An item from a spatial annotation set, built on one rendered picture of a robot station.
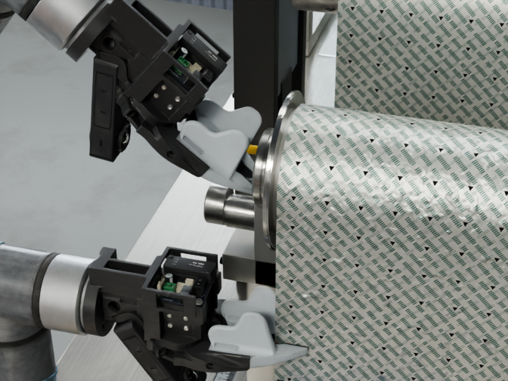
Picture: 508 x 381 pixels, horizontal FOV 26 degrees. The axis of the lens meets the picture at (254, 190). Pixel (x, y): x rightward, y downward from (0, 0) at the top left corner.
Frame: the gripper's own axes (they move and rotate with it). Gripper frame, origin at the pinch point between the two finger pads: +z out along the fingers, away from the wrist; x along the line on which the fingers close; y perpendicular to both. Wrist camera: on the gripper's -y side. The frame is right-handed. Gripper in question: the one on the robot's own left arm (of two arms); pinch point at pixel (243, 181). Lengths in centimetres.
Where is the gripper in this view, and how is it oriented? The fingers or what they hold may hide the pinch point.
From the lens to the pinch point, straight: 102.9
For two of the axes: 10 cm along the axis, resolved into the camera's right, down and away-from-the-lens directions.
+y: 6.2, -5.6, -5.6
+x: 2.7, -5.2, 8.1
